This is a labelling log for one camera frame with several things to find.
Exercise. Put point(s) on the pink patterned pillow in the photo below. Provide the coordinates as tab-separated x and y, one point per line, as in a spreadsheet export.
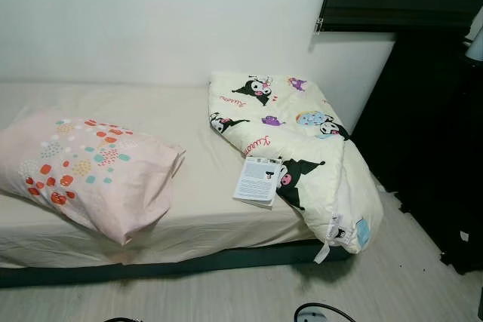
113	186

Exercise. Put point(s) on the black wardrobe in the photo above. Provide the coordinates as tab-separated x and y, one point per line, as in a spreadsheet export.
430	148

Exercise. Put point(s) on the cream sheeted bed mattress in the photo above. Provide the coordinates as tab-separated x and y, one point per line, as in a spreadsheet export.
189	186

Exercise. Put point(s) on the white plastic object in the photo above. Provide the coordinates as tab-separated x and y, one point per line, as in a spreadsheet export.
475	35

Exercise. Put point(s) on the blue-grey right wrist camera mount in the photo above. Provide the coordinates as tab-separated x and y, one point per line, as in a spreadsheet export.
313	317

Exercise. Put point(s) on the cream cartoon print blanket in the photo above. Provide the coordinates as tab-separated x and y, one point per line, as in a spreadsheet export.
324	171

